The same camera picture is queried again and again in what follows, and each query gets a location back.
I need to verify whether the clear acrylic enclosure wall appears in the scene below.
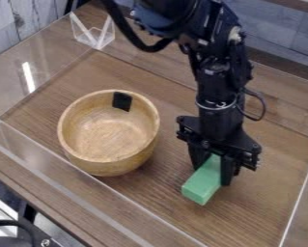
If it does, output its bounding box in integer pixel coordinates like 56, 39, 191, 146
0, 12, 308, 247

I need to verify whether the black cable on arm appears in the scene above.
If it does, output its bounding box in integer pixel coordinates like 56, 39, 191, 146
237, 87, 269, 123

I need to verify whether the green rectangular stick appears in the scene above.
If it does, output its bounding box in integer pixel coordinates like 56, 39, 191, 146
181, 154, 221, 206

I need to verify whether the black metal table frame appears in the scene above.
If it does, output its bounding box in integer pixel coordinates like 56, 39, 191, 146
0, 201, 64, 247

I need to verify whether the clear acrylic corner bracket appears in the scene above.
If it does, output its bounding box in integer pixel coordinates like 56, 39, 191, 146
70, 12, 115, 50

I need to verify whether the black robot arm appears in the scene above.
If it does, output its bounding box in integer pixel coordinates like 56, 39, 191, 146
100, 0, 262, 186

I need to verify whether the wooden bowl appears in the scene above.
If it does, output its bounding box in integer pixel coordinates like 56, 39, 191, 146
58, 89, 160, 177

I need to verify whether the black square pad in bowl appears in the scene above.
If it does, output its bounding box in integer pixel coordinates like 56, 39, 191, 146
112, 92, 134, 111

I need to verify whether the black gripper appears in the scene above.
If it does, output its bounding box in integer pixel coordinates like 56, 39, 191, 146
176, 104, 262, 186

